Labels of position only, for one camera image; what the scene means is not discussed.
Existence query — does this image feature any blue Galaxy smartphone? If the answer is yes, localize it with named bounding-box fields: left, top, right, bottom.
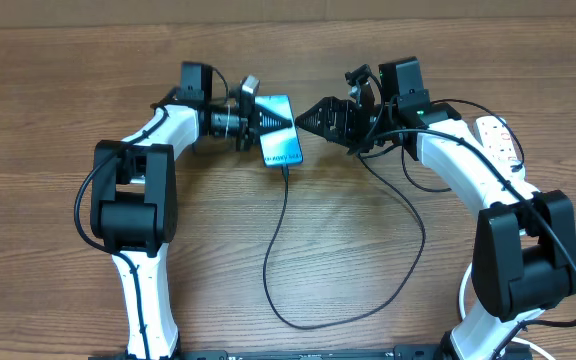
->
left=255, top=95, right=303, bottom=167

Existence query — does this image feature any white power strip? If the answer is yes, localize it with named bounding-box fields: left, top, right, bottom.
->
left=474, top=115, right=538, bottom=199

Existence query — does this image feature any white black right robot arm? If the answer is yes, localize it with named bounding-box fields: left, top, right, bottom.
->
left=296, top=57, right=576, bottom=359

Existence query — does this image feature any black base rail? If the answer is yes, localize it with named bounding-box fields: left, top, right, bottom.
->
left=87, top=344, right=444, bottom=360

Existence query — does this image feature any black USB charger cable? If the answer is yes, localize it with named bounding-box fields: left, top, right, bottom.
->
left=262, top=98, right=526, bottom=331

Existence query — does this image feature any white charger adapter plug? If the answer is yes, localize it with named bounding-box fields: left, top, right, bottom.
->
left=506, top=161, right=526, bottom=178

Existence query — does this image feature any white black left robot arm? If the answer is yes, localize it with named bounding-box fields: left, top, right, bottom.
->
left=73, top=62, right=303, bottom=359

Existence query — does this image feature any white power strip cord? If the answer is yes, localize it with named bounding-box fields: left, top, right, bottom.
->
left=457, top=262, right=557, bottom=360

